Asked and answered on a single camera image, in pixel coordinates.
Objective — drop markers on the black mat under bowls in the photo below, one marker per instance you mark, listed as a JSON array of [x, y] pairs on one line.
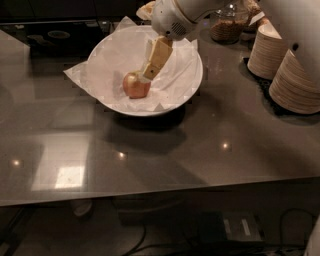
[[264, 86]]

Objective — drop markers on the white label card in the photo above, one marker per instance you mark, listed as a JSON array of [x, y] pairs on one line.
[[257, 18]]

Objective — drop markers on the front stack of paper bowls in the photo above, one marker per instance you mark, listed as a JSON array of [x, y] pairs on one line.
[[293, 89]]

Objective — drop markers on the red yellow apple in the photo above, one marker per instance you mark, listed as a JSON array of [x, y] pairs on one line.
[[135, 86]]

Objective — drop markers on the dark box under table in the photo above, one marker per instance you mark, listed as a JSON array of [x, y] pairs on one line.
[[237, 227]]

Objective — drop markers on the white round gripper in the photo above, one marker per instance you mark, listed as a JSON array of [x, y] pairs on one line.
[[167, 19]]

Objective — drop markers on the stack of paper bowls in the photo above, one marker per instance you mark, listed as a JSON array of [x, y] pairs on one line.
[[293, 89], [267, 53]]

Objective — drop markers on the white paper liner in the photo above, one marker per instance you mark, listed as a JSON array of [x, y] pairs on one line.
[[106, 66]]

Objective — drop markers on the glass jar with cereal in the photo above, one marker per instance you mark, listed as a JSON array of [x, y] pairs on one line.
[[227, 24]]

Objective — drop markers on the rear stack of paper bowls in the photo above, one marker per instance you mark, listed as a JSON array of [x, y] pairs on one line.
[[267, 53]]

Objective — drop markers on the white bowl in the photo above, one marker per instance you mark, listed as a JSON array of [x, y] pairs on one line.
[[195, 63]]

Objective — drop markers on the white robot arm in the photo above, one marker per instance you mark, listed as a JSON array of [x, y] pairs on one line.
[[297, 21]]

